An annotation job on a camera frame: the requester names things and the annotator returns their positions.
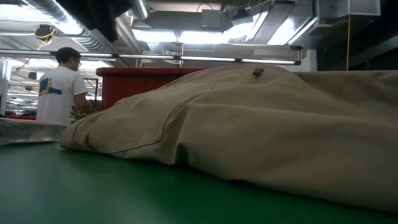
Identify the beige garment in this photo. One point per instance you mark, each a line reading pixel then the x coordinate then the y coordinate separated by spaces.
pixel 248 124

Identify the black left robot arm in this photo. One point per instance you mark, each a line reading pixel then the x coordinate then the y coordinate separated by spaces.
pixel 96 12

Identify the red plastic laundry bin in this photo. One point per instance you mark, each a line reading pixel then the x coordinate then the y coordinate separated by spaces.
pixel 130 84

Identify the red background bin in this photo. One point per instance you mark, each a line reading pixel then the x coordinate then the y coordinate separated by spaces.
pixel 21 118

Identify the LED light bar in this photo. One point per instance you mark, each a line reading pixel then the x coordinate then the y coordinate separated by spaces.
pixel 149 57

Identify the black background stand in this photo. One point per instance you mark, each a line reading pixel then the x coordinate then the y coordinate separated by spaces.
pixel 97 90

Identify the green table mat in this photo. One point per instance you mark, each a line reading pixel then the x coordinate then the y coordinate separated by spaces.
pixel 93 193

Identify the person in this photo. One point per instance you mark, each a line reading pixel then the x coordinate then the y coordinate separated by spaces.
pixel 59 93

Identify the black ceiling device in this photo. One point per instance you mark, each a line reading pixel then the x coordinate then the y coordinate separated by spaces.
pixel 45 31

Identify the silver ventilation duct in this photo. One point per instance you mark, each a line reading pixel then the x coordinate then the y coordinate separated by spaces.
pixel 141 9

